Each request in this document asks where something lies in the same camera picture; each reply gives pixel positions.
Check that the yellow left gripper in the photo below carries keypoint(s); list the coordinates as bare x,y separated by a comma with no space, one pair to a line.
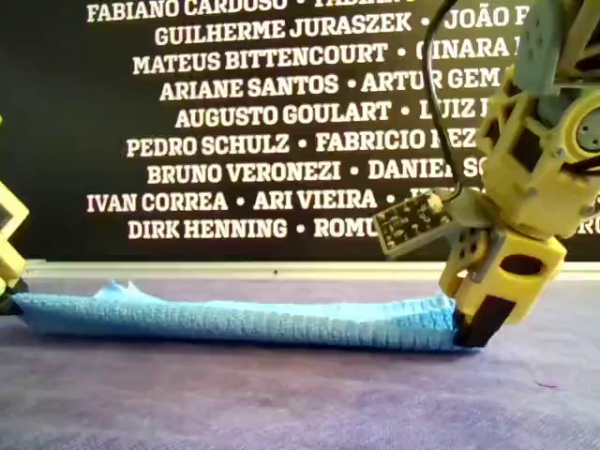
11,220

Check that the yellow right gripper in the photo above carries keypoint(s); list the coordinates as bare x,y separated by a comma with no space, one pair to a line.
525,293

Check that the light blue microfiber cloth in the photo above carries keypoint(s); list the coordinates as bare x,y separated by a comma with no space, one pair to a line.
234,323

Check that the yellow grey right robot arm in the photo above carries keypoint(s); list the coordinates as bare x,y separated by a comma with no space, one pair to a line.
539,154

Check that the pink tape marker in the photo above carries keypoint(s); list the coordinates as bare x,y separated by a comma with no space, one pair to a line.
546,384

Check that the purple table cover sheet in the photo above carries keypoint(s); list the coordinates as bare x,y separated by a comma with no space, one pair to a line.
281,403

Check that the black wall banner white names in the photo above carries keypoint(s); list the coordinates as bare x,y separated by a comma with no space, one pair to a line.
70,140

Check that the aluminium table frame rail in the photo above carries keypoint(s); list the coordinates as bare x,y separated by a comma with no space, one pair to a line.
234,270

